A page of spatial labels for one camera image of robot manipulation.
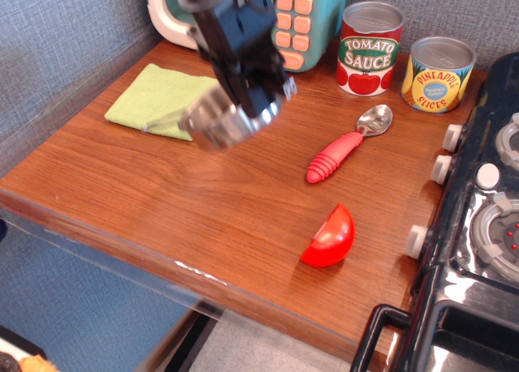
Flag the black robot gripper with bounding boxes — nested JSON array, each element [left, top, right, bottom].
[[188, 0, 297, 118]]

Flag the stainless steel pot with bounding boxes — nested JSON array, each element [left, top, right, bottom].
[[141, 86, 283, 150]]

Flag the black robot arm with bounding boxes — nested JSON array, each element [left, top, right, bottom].
[[178, 0, 293, 118]]

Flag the green folded towel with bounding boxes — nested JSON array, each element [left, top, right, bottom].
[[105, 63, 218, 141]]

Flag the toy microwave teal white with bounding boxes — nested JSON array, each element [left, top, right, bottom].
[[148, 0, 346, 73]]

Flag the tomato sauce can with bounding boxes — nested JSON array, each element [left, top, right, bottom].
[[336, 1, 404, 96]]

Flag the red plastic tomato half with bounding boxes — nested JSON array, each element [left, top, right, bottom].
[[300, 203, 356, 267]]

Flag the pineapple slices can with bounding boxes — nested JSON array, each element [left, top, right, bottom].
[[401, 36, 477, 113]]

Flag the white stove knob middle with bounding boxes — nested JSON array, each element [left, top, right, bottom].
[[431, 155, 452, 185]]

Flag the white stove knob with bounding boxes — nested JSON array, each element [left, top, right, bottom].
[[442, 124, 463, 153], [405, 224, 428, 259], [431, 155, 452, 185]]

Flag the white stove knob upper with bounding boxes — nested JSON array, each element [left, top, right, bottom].
[[442, 124, 463, 153]]

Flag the white stove knob lower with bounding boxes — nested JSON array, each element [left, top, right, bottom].
[[405, 224, 428, 259]]

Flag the white round stove button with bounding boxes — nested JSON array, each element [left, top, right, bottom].
[[475, 163, 500, 190]]

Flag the grey stove burner rear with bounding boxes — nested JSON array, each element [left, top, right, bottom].
[[495, 113, 519, 172]]

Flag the grey stove burner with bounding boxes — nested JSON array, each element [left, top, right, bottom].
[[471, 192, 518, 283], [495, 113, 519, 172]]

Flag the grey stove burner front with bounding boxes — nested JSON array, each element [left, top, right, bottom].
[[471, 192, 518, 283]]

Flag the black toy stove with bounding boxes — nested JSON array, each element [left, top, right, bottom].
[[350, 51, 519, 372]]

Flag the orange plush toy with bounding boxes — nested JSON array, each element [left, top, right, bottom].
[[1, 353, 58, 372]]

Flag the spoon with red handle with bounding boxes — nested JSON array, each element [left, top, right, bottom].
[[306, 105, 393, 183]]

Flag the black oven door handle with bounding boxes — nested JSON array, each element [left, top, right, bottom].
[[350, 304, 411, 372]]

